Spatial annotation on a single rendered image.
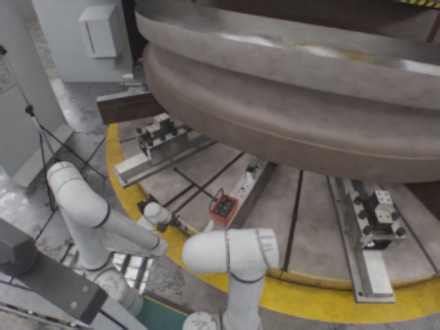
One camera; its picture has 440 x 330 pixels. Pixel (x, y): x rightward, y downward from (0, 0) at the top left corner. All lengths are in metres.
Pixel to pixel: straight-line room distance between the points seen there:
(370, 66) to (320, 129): 0.57
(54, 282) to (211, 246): 0.38
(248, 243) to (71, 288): 0.43
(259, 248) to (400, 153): 1.58
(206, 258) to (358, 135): 1.53
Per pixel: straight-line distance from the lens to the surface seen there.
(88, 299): 0.45
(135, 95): 3.44
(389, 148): 2.05
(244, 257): 0.68
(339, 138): 1.90
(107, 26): 4.94
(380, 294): 2.14
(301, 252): 2.18
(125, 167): 2.64
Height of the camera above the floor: 2.17
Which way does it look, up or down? 44 degrees down
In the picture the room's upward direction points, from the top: straight up
